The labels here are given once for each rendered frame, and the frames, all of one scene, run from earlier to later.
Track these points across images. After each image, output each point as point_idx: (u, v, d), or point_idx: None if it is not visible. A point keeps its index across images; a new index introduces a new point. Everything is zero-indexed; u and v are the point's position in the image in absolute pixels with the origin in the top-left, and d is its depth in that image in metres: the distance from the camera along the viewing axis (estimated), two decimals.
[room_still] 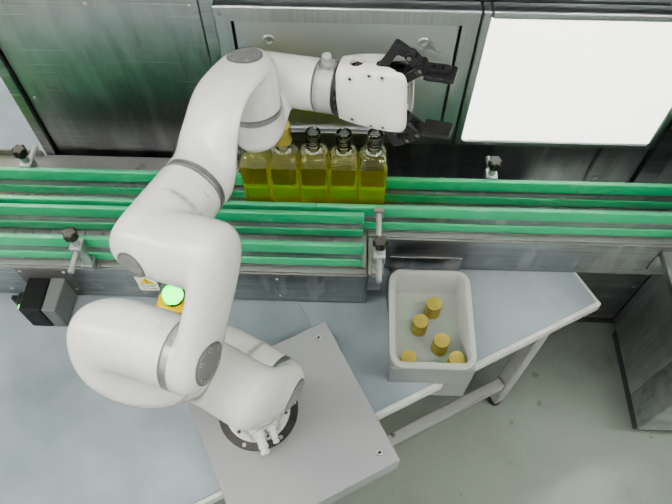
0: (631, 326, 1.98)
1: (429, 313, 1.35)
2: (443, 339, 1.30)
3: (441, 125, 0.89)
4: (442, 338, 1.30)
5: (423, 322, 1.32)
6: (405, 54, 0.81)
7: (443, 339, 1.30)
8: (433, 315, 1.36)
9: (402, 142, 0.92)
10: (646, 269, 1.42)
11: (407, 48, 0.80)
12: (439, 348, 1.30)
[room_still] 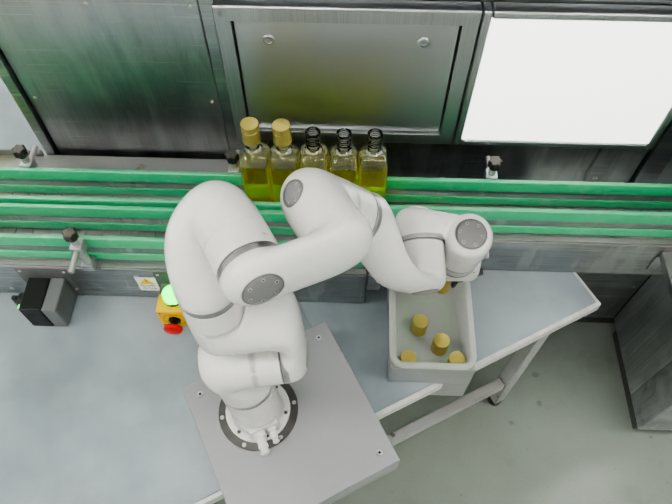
0: (631, 326, 1.98)
1: None
2: (443, 339, 1.30)
3: None
4: (442, 338, 1.30)
5: (423, 322, 1.32)
6: None
7: (443, 339, 1.30)
8: (443, 289, 1.25)
9: None
10: (646, 269, 1.42)
11: None
12: (439, 348, 1.30)
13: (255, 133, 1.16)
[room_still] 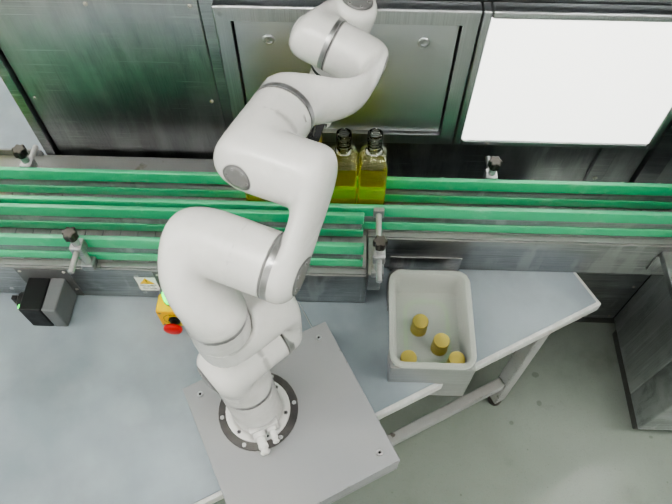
0: (631, 326, 1.98)
1: (320, 134, 1.16)
2: (443, 339, 1.30)
3: (308, 135, 1.15)
4: (442, 338, 1.30)
5: (423, 322, 1.32)
6: None
7: (443, 339, 1.30)
8: (321, 133, 1.17)
9: (319, 134, 1.09)
10: (646, 269, 1.42)
11: None
12: (439, 348, 1.30)
13: None
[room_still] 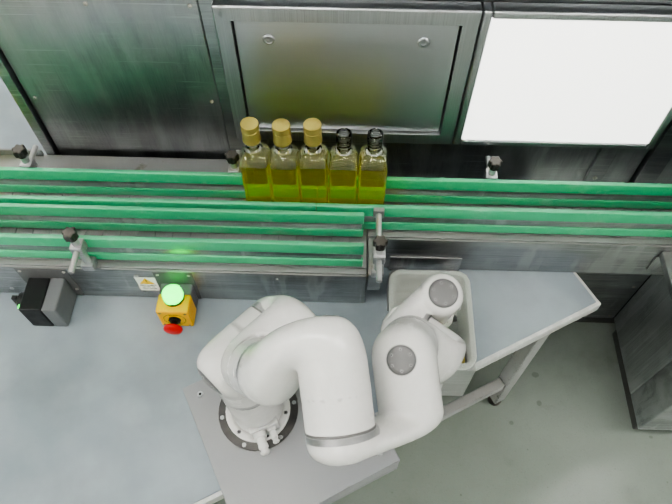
0: (631, 326, 1.98)
1: (320, 134, 1.16)
2: None
3: None
4: None
5: None
6: None
7: None
8: (321, 133, 1.17)
9: None
10: (646, 269, 1.42)
11: None
12: None
13: (255, 133, 1.16)
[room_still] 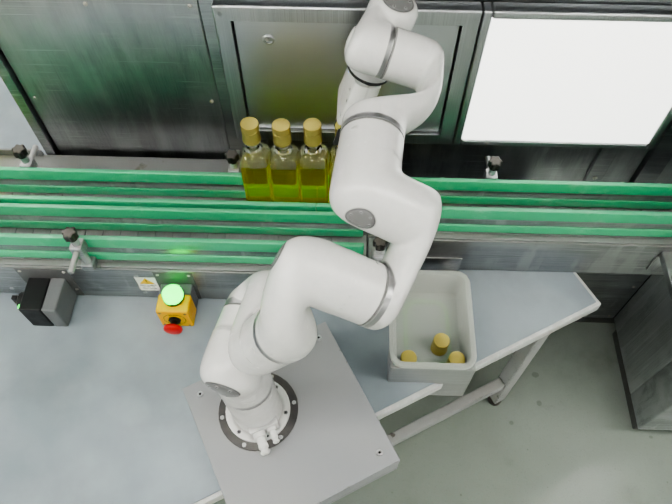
0: (631, 326, 1.98)
1: (320, 134, 1.16)
2: (443, 339, 1.30)
3: (340, 137, 1.15)
4: (442, 338, 1.30)
5: None
6: None
7: (443, 339, 1.30)
8: (321, 133, 1.17)
9: None
10: (646, 269, 1.42)
11: None
12: (439, 348, 1.30)
13: (255, 133, 1.16)
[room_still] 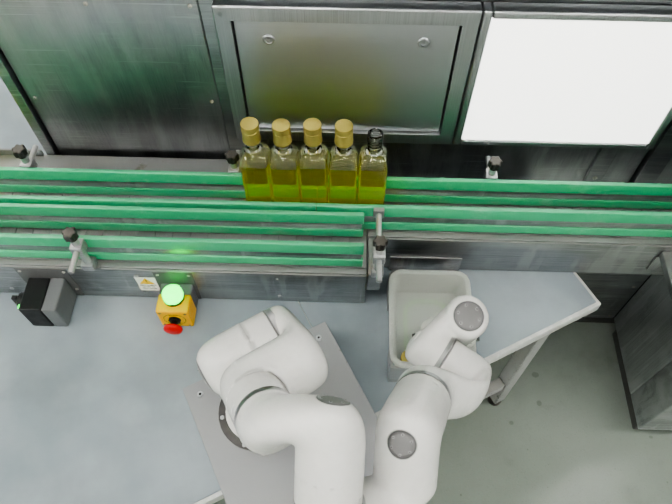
0: (631, 326, 1.98)
1: (320, 134, 1.16)
2: None
3: None
4: None
5: (346, 123, 1.15)
6: None
7: None
8: (321, 133, 1.17)
9: None
10: (646, 269, 1.42)
11: None
12: None
13: (255, 133, 1.16)
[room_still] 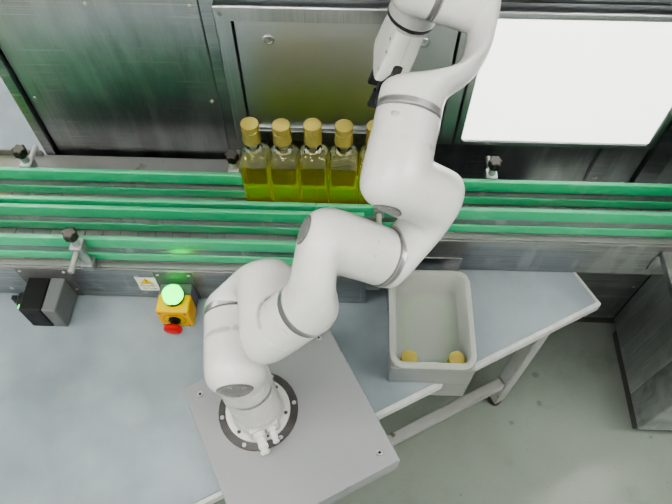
0: (631, 326, 1.98)
1: (320, 134, 1.16)
2: None
3: (375, 98, 1.06)
4: None
5: (346, 123, 1.15)
6: None
7: None
8: (321, 133, 1.17)
9: None
10: (646, 269, 1.42)
11: None
12: None
13: (255, 133, 1.16)
